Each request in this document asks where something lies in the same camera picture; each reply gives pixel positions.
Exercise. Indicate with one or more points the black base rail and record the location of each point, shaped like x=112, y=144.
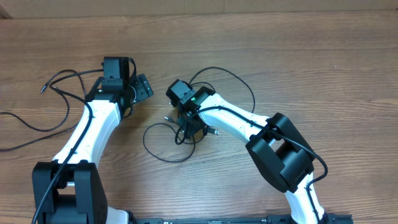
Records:
x=330, y=218

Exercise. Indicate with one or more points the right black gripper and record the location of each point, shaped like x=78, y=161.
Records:
x=185, y=123

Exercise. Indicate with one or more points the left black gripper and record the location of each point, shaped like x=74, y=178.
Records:
x=142, y=86

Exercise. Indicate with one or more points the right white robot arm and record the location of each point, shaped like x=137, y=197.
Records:
x=279, y=151

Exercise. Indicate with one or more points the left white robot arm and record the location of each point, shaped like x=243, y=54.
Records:
x=68, y=189

